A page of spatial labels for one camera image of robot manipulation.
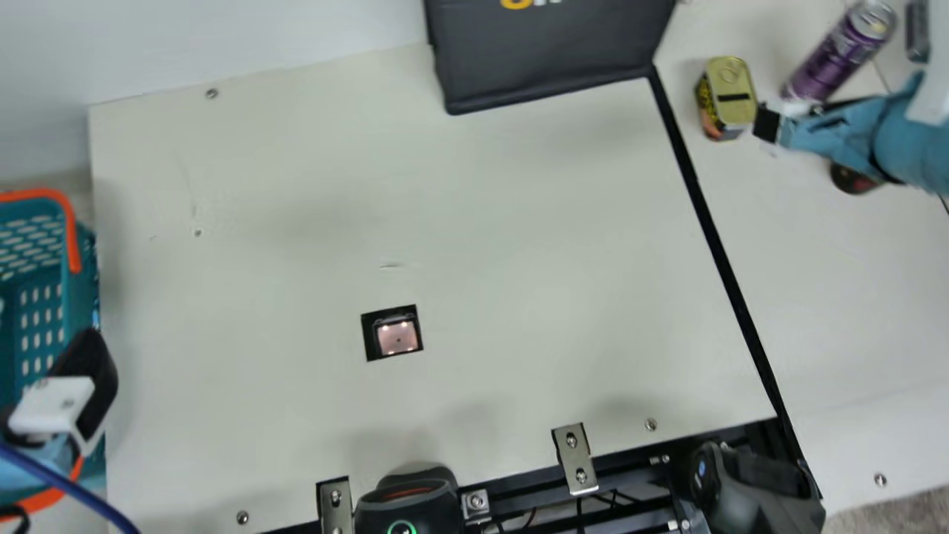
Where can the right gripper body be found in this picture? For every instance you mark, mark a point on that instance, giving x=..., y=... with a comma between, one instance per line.
x=860, y=137

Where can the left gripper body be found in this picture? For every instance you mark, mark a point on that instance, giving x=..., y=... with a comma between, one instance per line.
x=33, y=463

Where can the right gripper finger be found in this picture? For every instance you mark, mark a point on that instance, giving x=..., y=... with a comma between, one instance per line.
x=766, y=123

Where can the dark coffee bottle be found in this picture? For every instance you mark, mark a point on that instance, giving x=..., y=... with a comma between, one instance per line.
x=852, y=182

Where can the teal shopping basket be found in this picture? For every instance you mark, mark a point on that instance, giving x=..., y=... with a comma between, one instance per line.
x=44, y=297

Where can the small square scanner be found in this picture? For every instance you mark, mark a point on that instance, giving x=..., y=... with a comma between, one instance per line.
x=394, y=335

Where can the rectangular gold tin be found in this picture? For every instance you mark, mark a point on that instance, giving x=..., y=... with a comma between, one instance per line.
x=730, y=96

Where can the purple can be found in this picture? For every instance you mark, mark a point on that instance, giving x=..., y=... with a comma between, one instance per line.
x=834, y=59

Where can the black strip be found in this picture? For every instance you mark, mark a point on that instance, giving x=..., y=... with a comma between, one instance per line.
x=712, y=230

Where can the dark grey bag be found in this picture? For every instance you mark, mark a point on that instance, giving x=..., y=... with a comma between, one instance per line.
x=541, y=52

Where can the black device with green light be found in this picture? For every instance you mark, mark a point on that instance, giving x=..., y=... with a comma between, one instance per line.
x=411, y=504

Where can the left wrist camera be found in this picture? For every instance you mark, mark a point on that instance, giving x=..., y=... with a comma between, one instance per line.
x=52, y=408

